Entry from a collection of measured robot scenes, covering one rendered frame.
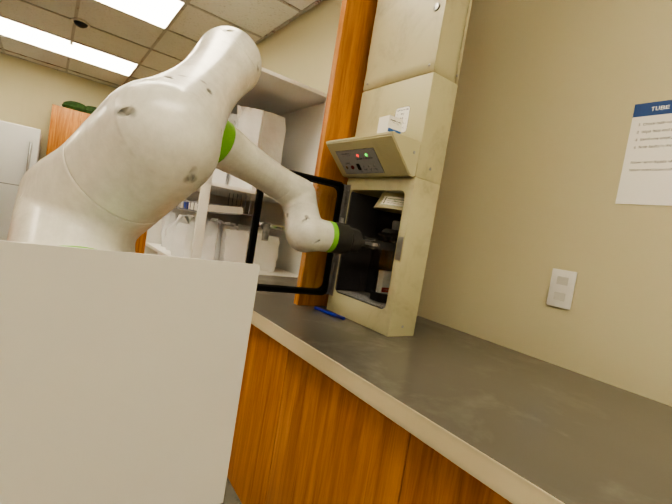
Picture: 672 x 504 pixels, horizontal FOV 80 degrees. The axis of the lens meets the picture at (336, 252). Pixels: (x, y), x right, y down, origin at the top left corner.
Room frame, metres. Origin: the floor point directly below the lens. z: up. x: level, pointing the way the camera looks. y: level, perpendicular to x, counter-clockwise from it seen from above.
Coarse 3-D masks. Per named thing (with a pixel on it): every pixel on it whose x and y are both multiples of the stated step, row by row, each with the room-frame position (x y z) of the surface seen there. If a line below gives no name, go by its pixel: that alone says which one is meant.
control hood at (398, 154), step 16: (336, 144) 1.30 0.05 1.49; (352, 144) 1.24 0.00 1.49; (368, 144) 1.18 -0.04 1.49; (384, 144) 1.13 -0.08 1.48; (400, 144) 1.10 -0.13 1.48; (416, 144) 1.14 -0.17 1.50; (336, 160) 1.36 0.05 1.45; (384, 160) 1.18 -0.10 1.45; (400, 160) 1.13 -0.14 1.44; (416, 160) 1.15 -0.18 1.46; (352, 176) 1.35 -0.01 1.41; (368, 176) 1.29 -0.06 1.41; (384, 176) 1.24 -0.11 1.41; (400, 176) 1.19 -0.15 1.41
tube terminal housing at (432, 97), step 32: (384, 96) 1.31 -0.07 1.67; (416, 96) 1.19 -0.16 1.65; (448, 96) 1.20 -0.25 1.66; (416, 128) 1.18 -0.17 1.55; (448, 128) 1.21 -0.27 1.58; (416, 192) 1.16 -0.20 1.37; (416, 224) 1.17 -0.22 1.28; (416, 256) 1.19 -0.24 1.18; (416, 288) 1.20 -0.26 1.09; (352, 320) 1.29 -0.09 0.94; (384, 320) 1.17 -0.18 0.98
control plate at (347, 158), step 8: (336, 152) 1.32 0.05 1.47; (344, 152) 1.29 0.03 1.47; (352, 152) 1.26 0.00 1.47; (360, 152) 1.23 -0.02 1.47; (368, 152) 1.20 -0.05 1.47; (344, 160) 1.32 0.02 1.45; (352, 160) 1.29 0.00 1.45; (360, 160) 1.26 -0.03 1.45; (368, 160) 1.23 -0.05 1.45; (376, 160) 1.20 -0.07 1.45; (344, 168) 1.35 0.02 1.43; (368, 168) 1.25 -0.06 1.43; (376, 168) 1.23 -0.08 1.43
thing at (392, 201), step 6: (384, 192) 1.30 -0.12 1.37; (390, 192) 1.28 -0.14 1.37; (384, 198) 1.28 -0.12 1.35; (390, 198) 1.26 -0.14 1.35; (396, 198) 1.25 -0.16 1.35; (402, 198) 1.25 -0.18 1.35; (378, 204) 1.29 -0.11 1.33; (384, 204) 1.26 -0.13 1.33; (390, 204) 1.25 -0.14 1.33; (396, 204) 1.25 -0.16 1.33; (402, 204) 1.24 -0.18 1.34; (384, 210) 1.39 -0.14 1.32; (390, 210) 1.40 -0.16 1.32; (396, 210) 1.40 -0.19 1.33
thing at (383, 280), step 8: (384, 232) 1.29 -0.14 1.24; (384, 240) 1.29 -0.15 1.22; (392, 240) 1.28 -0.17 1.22; (384, 256) 1.29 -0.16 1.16; (392, 256) 1.28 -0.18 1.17; (376, 264) 1.32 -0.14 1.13; (384, 264) 1.29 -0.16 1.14; (392, 264) 1.28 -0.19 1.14; (376, 272) 1.31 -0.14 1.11; (384, 272) 1.28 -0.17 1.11; (376, 280) 1.30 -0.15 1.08; (384, 280) 1.28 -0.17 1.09; (376, 288) 1.30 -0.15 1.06; (384, 288) 1.28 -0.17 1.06
